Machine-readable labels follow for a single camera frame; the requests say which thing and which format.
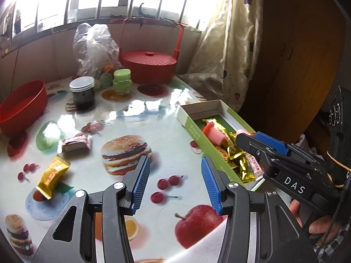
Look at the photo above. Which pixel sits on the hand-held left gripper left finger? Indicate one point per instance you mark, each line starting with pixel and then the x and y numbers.
pixel 139 182

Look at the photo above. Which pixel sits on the dark jar with clear lid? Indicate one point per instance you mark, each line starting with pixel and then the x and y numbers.
pixel 82 94

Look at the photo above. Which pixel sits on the clear plastic bag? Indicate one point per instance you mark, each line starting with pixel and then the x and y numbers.
pixel 94 46

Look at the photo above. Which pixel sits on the light green jar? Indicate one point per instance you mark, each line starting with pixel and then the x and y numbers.
pixel 122 83

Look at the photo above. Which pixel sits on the white and red snack packet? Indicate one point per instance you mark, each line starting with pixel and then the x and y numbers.
pixel 254 165

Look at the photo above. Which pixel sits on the pink jelly cup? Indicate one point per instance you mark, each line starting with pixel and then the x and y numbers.
pixel 241 132
pixel 212 133

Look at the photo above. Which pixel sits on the green cardboard box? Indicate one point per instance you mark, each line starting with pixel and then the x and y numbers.
pixel 196 131

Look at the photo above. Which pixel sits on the cream patterned curtain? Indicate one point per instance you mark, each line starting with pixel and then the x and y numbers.
pixel 230 46

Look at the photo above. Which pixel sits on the pile of light clothes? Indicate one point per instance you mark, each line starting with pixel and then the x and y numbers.
pixel 307 145

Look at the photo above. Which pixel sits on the orange fruit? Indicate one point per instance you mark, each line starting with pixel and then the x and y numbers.
pixel 109 68

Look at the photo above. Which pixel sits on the red plastic bowl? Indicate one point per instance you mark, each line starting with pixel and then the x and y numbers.
pixel 22 109

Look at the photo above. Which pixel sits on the brown wooden wardrobe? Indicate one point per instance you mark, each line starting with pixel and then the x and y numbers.
pixel 296 46

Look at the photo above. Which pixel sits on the person's right hand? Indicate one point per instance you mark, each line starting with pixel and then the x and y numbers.
pixel 320 224

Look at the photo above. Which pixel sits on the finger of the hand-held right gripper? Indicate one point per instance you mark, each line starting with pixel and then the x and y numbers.
pixel 255 149
pixel 272 141

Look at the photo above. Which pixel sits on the person's right forearm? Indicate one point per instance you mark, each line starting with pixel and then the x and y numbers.
pixel 334 248

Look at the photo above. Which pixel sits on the black hook ornament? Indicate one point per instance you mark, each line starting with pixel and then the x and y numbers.
pixel 142 12

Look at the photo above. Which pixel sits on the pink and brown snack packet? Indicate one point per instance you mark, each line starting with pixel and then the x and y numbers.
pixel 75 143

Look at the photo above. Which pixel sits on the small gold orange snack packet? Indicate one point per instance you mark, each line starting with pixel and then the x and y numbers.
pixel 53 175

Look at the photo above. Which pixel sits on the long gold snack bar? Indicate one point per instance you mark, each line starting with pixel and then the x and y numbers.
pixel 242 168
pixel 215 122

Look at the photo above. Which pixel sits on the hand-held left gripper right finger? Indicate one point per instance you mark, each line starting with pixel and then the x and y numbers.
pixel 211 186

